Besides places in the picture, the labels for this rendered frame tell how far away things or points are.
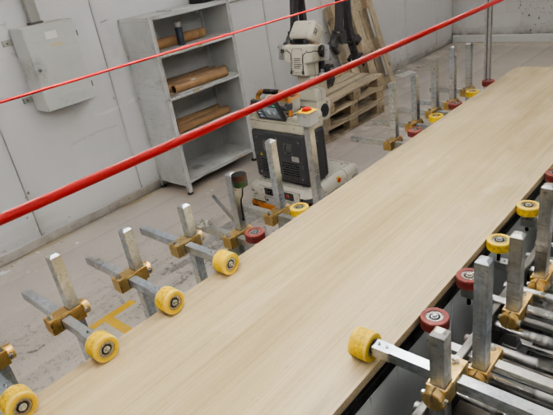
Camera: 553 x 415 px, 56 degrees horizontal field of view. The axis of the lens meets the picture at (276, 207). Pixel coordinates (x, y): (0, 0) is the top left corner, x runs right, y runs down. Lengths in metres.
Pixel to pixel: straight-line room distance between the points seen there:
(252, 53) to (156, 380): 4.73
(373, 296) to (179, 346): 0.59
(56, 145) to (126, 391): 3.31
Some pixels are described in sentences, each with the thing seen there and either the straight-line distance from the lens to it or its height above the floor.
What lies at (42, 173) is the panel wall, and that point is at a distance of 4.60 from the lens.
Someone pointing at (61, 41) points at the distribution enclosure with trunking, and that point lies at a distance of 4.36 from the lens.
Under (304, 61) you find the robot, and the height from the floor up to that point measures 1.13.
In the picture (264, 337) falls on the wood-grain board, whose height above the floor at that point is 0.90.
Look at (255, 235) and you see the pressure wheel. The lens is 2.05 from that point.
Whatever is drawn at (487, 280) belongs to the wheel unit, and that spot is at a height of 1.12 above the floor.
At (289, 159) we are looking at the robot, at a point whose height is 0.49.
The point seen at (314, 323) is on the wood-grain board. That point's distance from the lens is 1.57.
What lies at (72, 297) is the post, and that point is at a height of 1.01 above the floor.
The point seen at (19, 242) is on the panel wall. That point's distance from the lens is 4.64.
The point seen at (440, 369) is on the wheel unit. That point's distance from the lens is 1.24.
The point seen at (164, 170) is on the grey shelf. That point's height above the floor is 0.20.
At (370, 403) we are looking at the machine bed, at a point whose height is 0.78.
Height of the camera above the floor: 1.88
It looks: 26 degrees down
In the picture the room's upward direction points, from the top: 9 degrees counter-clockwise
